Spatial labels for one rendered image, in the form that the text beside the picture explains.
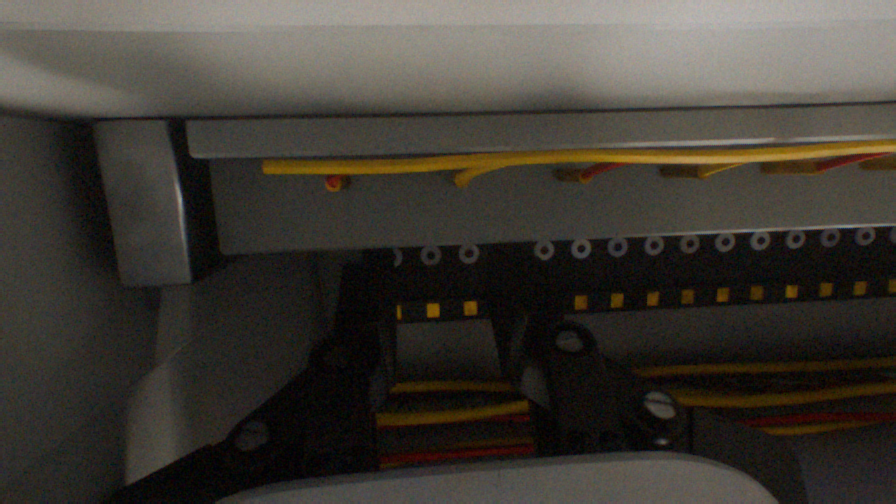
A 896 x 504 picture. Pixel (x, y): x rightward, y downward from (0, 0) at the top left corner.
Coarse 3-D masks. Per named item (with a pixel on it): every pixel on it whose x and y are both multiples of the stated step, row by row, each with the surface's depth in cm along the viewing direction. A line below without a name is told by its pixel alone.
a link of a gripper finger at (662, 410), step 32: (512, 256) 11; (512, 288) 11; (544, 288) 12; (512, 320) 10; (544, 320) 10; (512, 352) 11; (512, 384) 12; (544, 384) 10; (640, 384) 9; (640, 416) 9; (672, 416) 9
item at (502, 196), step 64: (256, 192) 8; (320, 192) 8; (384, 192) 8; (448, 192) 8; (512, 192) 8; (576, 192) 8; (640, 192) 8; (704, 192) 8; (768, 192) 9; (832, 192) 9
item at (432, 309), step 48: (672, 240) 24; (816, 240) 24; (432, 288) 23; (480, 288) 23; (576, 288) 24; (624, 288) 24; (672, 288) 24; (720, 288) 24; (768, 288) 24; (816, 288) 25; (864, 288) 25
